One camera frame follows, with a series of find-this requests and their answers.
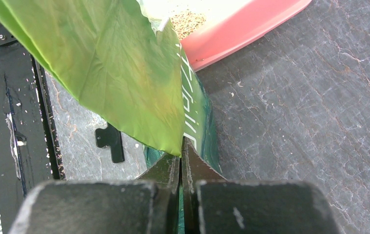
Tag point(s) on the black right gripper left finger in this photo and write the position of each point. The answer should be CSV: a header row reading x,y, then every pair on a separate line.
x,y
146,205

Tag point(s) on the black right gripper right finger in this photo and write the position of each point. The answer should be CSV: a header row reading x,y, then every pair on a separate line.
x,y
215,205

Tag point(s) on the pink plastic litter box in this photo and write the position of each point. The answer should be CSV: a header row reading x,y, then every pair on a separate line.
x,y
231,25

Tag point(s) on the green cat litter bag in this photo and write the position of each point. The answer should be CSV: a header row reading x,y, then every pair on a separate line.
x,y
125,64

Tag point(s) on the black bag clip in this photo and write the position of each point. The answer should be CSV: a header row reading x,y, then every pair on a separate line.
x,y
110,137

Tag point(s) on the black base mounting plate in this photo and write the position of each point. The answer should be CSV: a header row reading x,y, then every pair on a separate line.
x,y
28,154

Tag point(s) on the beige cat litter pile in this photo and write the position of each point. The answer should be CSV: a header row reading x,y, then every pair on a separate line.
x,y
186,22

